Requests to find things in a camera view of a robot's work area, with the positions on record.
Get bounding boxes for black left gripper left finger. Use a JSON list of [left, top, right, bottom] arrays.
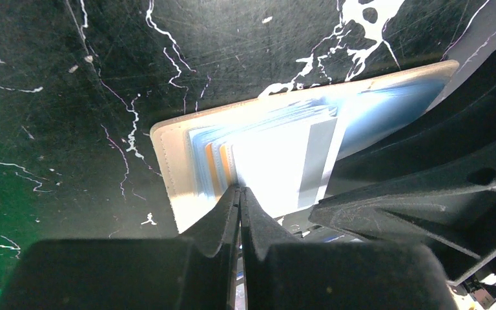
[[0, 185, 240, 309]]

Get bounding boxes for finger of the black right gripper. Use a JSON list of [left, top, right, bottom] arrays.
[[309, 51, 496, 284]]

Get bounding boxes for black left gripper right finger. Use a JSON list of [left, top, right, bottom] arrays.
[[240, 187, 456, 309]]

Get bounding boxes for orange credit card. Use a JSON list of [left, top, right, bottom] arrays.
[[205, 143, 234, 198]]

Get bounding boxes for white credit card grey stripe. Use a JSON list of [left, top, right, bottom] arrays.
[[232, 117, 345, 218]]

